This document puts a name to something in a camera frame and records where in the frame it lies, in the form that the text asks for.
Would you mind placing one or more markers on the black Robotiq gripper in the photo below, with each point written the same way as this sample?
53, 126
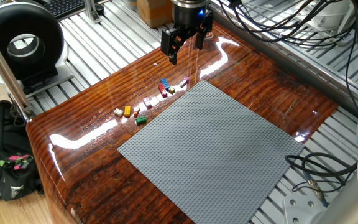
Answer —
188, 17

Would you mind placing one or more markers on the light pink Lego brick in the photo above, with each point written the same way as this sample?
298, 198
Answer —
147, 102

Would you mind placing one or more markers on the green Lego brick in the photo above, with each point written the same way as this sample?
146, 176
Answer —
140, 120

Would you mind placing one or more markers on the small magenta Lego brick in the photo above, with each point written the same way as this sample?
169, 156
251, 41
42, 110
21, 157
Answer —
186, 79

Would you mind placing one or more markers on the small narrow white Lego brick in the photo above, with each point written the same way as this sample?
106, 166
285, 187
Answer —
183, 83

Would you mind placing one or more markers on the blue Lego brick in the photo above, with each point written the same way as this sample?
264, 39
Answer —
165, 83

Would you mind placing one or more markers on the small lime Lego brick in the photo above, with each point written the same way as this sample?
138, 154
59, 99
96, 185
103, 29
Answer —
171, 90

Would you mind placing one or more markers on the red Lego brick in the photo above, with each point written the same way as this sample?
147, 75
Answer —
163, 90

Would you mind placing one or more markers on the orange Lego brick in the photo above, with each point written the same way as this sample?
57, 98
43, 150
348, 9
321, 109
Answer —
136, 112

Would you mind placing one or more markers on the yellow Lego brick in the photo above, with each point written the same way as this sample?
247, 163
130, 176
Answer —
127, 111

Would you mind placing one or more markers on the grey Lego baseplate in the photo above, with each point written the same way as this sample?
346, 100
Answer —
210, 149

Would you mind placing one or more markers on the silver wrist flange coupling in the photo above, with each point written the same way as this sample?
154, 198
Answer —
188, 3

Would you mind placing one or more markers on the cardboard box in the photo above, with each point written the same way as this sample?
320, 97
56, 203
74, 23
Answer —
154, 12

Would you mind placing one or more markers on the grey metal beam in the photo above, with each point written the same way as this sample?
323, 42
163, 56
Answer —
291, 62

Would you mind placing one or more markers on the black keyboard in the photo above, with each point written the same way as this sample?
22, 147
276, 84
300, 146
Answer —
64, 6

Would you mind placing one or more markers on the white fan stand plate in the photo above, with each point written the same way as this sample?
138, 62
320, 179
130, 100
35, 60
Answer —
65, 76

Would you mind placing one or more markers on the black backpack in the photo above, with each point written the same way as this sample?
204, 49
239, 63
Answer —
8, 140

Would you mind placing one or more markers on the aluminium corner bracket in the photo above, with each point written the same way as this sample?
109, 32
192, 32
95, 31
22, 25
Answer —
90, 11

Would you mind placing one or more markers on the aluminium frame post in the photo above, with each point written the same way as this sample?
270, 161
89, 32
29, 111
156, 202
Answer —
2, 68

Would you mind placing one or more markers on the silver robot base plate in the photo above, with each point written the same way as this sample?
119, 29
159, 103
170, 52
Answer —
300, 211

